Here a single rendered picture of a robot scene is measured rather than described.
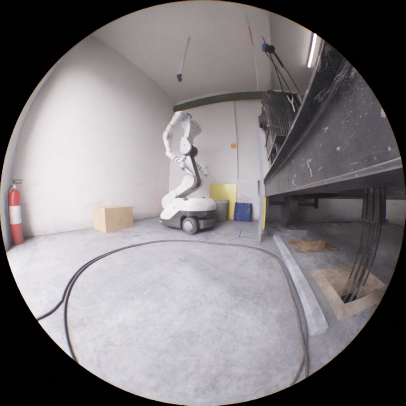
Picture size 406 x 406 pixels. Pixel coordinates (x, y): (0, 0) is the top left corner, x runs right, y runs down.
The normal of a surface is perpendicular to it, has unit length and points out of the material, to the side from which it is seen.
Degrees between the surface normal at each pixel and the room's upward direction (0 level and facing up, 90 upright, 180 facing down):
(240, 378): 0
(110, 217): 90
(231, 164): 90
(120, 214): 90
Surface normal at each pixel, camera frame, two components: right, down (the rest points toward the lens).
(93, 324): 0.02, -1.00
